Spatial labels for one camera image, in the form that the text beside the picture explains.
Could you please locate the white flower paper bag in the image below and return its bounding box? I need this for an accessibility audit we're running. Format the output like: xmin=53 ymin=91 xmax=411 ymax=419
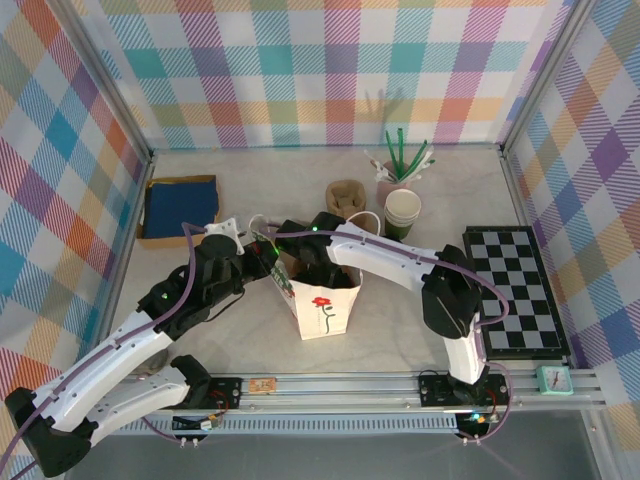
xmin=248 ymin=210 xmax=385 ymax=342

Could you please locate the blue paper napkin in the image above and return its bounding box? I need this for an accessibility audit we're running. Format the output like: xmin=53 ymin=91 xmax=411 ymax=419
xmin=142 ymin=178 xmax=221 ymax=240

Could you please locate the brown pulp cup carrier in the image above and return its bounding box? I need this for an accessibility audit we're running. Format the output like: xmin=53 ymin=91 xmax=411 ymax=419
xmin=325 ymin=179 xmax=369 ymax=221

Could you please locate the brown cardboard napkin box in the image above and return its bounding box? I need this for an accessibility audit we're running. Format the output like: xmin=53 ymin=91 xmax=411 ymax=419
xmin=135 ymin=173 xmax=224 ymax=250

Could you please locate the green white paper cup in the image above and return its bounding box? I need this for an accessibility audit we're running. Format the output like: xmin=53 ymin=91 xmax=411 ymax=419
xmin=384 ymin=192 xmax=422 ymax=227
xmin=384 ymin=188 xmax=423 ymax=221
xmin=384 ymin=197 xmax=420 ymax=240

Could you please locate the pink straw holder cup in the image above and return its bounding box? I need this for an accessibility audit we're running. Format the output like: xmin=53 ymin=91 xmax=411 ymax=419
xmin=375 ymin=175 xmax=417 ymax=201

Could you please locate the dark green plastic straw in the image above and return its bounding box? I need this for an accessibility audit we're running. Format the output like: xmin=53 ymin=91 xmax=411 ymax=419
xmin=395 ymin=127 xmax=407 ymax=180
xmin=385 ymin=129 xmax=401 ymax=180

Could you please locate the light green plastic straw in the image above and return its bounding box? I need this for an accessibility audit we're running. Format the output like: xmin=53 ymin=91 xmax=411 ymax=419
xmin=404 ymin=139 xmax=431 ymax=179

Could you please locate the black white chessboard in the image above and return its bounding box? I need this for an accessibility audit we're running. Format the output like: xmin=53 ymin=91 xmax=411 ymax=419
xmin=460 ymin=225 xmax=571 ymax=361

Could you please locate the small teal alarm clock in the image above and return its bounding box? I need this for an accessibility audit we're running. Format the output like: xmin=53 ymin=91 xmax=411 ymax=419
xmin=535 ymin=364 xmax=574 ymax=398

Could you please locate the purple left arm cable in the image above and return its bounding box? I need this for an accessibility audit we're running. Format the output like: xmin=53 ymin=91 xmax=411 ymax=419
xmin=0 ymin=222 xmax=209 ymax=480

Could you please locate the aluminium side rail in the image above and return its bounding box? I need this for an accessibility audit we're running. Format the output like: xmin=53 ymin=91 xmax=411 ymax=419
xmin=498 ymin=147 xmax=609 ymax=406
xmin=89 ymin=152 xmax=154 ymax=374

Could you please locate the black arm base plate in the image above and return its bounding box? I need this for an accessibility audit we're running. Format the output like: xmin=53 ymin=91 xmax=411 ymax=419
xmin=151 ymin=375 xmax=242 ymax=412
xmin=417 ymin=369 xmax=511 ymax=407

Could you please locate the long aluminium base rail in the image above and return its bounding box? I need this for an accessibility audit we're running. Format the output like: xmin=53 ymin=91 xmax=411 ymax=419
xmin=52 ymin=370 xmax=609 ymax=416

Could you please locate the grey slotted cable duct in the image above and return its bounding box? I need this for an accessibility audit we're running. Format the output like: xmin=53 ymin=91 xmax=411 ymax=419
xmin=79 ymin=418 xmax=460 ymax=433

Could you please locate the aluminium frame post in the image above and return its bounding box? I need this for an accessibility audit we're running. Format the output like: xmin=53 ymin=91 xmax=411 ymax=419
xmin=62 ymin=0 xmax=154 ymax=166
xmin=499 ymin=0 xmax=599 ymax=156

